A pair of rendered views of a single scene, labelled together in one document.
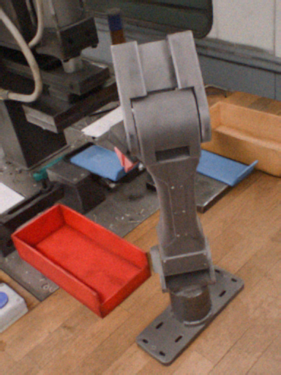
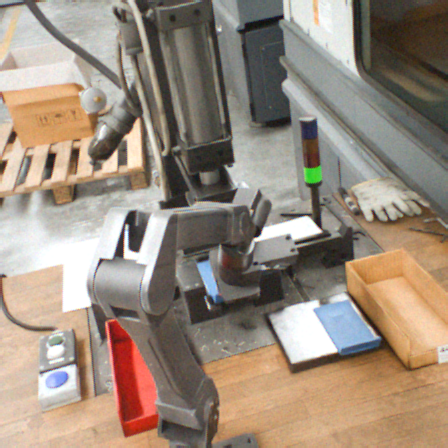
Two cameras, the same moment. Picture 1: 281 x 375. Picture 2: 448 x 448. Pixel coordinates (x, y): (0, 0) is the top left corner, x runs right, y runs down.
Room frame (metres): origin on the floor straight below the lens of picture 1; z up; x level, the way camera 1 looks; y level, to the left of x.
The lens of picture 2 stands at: (-0.07, -0.51, 1.74)
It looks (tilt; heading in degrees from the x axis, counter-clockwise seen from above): 29 degrees down; 30
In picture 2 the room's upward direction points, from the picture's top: 10 degrees counter-clockwise
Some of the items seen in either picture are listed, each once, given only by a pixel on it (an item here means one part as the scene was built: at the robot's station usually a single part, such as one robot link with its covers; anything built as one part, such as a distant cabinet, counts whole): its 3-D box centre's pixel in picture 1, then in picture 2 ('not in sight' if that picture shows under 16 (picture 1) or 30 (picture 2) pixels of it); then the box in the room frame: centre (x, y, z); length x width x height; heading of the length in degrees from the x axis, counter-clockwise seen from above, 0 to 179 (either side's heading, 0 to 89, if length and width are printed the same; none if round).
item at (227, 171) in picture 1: (219, 162); (345, 322); (0.88, -0.18, 0.93); 0.15 x 0.07 x 0.03; 38
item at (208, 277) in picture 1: (182, 263); (186, 415); (0.53, -0.04, 1.00); 0.09 x 0.06 x 0.06; 89
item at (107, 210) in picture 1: (90, 173); (235, 281); (1.01, 0.11, 0.88); 0.65 x 0.50 x 0.03; 129
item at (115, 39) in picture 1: (117, 34); (310, 143); (1.21, -0.02, 1.14); 0.04 x 0.04 x 0.03
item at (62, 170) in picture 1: (95, 154); (226, 267); (0.94, 0.08, 0.98); 0.20 x 0.10 x 0.01; 129
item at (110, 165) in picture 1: (105, 157); (223, 274); (0.88, 0.06, 1.00); 0.15 x 0.07 x 0.03; 40
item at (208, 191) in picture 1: (198, 177); (320, 329); (0.88, -0.13, 0.91); 0.17 x 0.16 x 0.02; 129
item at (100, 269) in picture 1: (78, 254); (147, 364); (0.68, 0.13, 0.93); 0.25 x 0.12 x 0.06; 39
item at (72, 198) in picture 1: (99, 171); (229, 284); (0.94, 0.08, 0.94); 0.20 x 0.10 x 0.07; 129
